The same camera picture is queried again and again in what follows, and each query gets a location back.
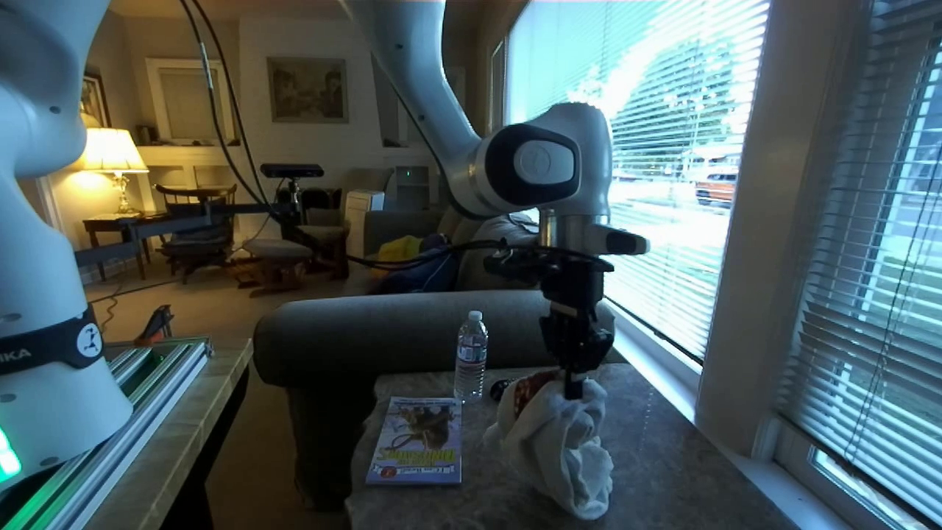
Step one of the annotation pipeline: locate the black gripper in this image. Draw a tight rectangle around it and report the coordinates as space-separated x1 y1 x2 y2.
539 251 614 397

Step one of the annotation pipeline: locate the white red tea towel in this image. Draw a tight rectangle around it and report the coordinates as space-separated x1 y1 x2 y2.
484 370 615 521

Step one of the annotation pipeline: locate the clear plastic water bottle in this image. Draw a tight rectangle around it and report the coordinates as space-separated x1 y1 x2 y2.
453 310 490 401

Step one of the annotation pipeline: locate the colourful magazine book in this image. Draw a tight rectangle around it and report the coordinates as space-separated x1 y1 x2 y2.
366 397 462 485

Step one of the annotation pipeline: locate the dark blue cushion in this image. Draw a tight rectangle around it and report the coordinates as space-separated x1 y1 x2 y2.
375 253 458 295

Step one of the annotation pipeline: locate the yellow cushion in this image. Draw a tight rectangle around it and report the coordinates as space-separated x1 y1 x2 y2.
375 235 422 267

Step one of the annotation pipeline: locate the grey fabric sofa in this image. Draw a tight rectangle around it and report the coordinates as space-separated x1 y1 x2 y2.
253 213 555 512

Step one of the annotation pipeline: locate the white window blind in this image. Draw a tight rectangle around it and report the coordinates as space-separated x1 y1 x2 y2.
503 0 771 357

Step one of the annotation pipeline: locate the dark wooden side table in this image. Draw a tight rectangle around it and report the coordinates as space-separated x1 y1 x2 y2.
76 216 168 276

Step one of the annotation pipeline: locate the lit table lamp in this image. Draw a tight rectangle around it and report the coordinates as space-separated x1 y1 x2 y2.
81 127 150 216

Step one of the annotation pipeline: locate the black camera on stand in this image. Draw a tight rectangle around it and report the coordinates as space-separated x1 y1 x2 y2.
263 163 325 235

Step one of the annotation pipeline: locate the framed wall picture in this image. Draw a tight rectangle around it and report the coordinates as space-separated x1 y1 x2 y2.
268 55 347 125

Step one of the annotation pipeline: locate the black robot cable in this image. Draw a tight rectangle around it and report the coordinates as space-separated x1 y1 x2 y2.
174 0 555 275

